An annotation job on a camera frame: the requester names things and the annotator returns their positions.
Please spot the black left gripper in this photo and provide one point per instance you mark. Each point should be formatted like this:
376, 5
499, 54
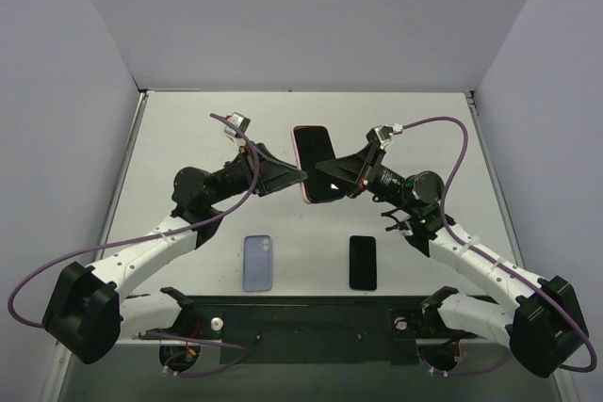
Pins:
257, 169

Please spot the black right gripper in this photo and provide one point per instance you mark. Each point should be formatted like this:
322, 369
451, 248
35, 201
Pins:
366, 168

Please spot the pink phone case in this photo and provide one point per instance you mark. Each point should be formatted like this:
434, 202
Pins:
305, 197

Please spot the black phone from lilac case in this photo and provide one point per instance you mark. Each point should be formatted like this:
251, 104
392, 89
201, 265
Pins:
362, 263

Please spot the lilac phone case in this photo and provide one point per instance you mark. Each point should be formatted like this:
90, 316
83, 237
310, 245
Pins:
257, 272

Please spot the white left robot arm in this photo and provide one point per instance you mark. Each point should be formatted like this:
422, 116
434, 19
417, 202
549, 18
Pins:
89, 310

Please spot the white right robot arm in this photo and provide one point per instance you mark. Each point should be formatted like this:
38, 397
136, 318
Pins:
538, 320

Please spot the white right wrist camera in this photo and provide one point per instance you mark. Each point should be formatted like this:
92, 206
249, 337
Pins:
383, 136

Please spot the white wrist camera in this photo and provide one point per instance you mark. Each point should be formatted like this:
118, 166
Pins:
236, 126
383, 136

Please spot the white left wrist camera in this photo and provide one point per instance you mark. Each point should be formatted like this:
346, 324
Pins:
236, 126

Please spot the aluminium table edge rail right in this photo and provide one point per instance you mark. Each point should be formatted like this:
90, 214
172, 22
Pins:
502, 206

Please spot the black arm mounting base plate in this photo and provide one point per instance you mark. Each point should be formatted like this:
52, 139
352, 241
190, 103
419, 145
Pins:
314, 330

